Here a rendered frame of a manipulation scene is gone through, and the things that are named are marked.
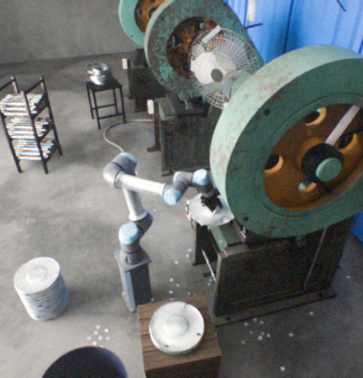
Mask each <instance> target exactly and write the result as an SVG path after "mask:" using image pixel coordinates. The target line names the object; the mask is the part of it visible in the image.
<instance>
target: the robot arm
mask: <svg viewBox="0 0 363 378"><path fill-rule="evenodd" d="M136 166H137V160H136V159H135V158H134V157H133V156H132V155H131V154H129V153H120V154H119V155H118V156H117V157H116V158H115V159H114V160H113V161H112V162H110V163H109V164H108V165H107V166H106V167H105V168H104V170H103V177H104V180H105V181H106V183H107V184H108V185H109V186H112V187H114V188H116V189H122V191H123V194H124V197H125V198H126V201H127V205H128V208H129V211H130V214H129V219H130V223H127V224H124V225H123V226H122V227H121V229H120V232H119V237H120V241H121V245H122V250H121V253H120V258H121V261H122V262H123V263H124V264H125V265H127V266H134V265H137V264H139V263H140V262H141V261H142V260H143V259H144V249H143V248H142V247H141V245H140V240H141V239H142V238H143V236H144V233H145V232H146V231H147V229H148V228H149V227H150V226H151V224H152V223H153V217H152V215H151V214H150V213H149V212H148V211H147V210H145V209H144V206H143V203H142V200H141V197H140V195H139V193H140V192H142V193H144V194H148V195H151V196H155V197H161V198H164V199H165V200H166V201H167V202H168V203H169V204H171V205H173V204H176V203H177V202H178V201H179V200H180V199H182V196H183V195H184V194H185V192H186V191H187V189H188V188H189V187H196V188H198V189H199V191H200V193H201V195H202V196H201V197H200V199H201V202H200V203H201V204H202V206H203V207H206V208H207V209H208V210H209V212H211V213H212V212H213V211H214V210H215V212H214V215H215V214H217V213H218V212H221V209H222V207H223V205H222V203H221V200H220V199H219V198H218V196H221V193H220V191H219V189H218V187H216V188H214V185H213V182H212V181H211V177H210V175H209V173H208V172H207V171H206V170H197V171H196V172H176V173H175V174H174V176H173V182H174V183H173V184H168V183H164V182H161V181H154V180H150V179H146V178H143V177H139V176H136V172H135V168H136Z"/></svg>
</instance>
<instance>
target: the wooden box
mask: <svg viewBox="0 0 363 378"><path fill-rule="evenodd" d="M171 302H182V303H185V304H187V305H188V304H190V305H192V306H193V307H194V308H195V309H196V310H197V311H198V312H199V313H200V315H201V317H202V318H203V337H202V340H201V342H200V343H199V344H198V346H197V347H196V348H194V349H193V350H192V351H191V352H189V353H187V354H166V353H164V352H162V351H161V350H159V349H158V348H157V347H156V346H155V345H154V342H153V340H152V337H151V333H150V322H151V319H152V316H153V314H154V313H155V311H156V310H157V309H158V308H160V307H161V306H162V305H164V304H166V303H171ZM137 309H138V324H139V332H140V340H141V348H142V355H143V363H144V374H145V378H219V368H220V362H221V357H222V353H221V352H220V348H219V343H218V341H217V339H216V335H215V332H214V328H213V325H212V319H211V317H210V314H209V308H208V306H207V303H206V300H205V298H204V294H201V295H196V296H192V297H186V298H182V299H177V300H168V301H164V302H159V303H150V304H145V305H137Z"/></svg>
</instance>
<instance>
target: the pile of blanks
mask: <svg viewBox="0 0 363 378"><path fill-rule="evenodd" d="M47 287H48V288H47V289H44V290H42V291H41V292H37V293H34V294H28V293H25V292H21V291H18V290H17V288H16V290H17V291H18V294H19V296H20V298H21V299H22V302H23V303H24V305H25V307H26V308H27V311H28V312H29V314H30V315H31V317H32V318H33V319H35V320H37V321H47V320H48V321H50V320H52V319H54V318H55V317H57V316H59V315H61V314H62V313H63V312H64V311H65V310H66V308H67V306H68V303H69V293H68V290H67V287H66V284H65V282H64V280H63V277H62V273H61V271H60V268H59V274H58V278H57V280H56V281H55V282H54V283H53V284H52V285H50V286H47Z"/></svg>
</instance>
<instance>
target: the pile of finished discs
mask: <svg viewBox="0 0 363 378"><path fill-rule="evenodd" d="M150 333H151V337H152V340H153V342H154V345H155V346H156V347H157V348H158V349H159V350H161V351H162V352H164V353H166V354H187V353H189V352H191V351H192V350H193V349H194V348H196V347H197V346H198V344H199V343H200V342H201V340H202V337H203V318H202V317H201V315H200V313H199V312H198V311H197V310H196V309H195V308H194V307H193V306H192V305H190V304H188V305H187V304H185V303H182V302H171V303H166V304H164V305H162V306H161V307H160V308H158V309H157V310H156V311H155V313H154V314H153V316H152V319H151V322H150Z"/></svg>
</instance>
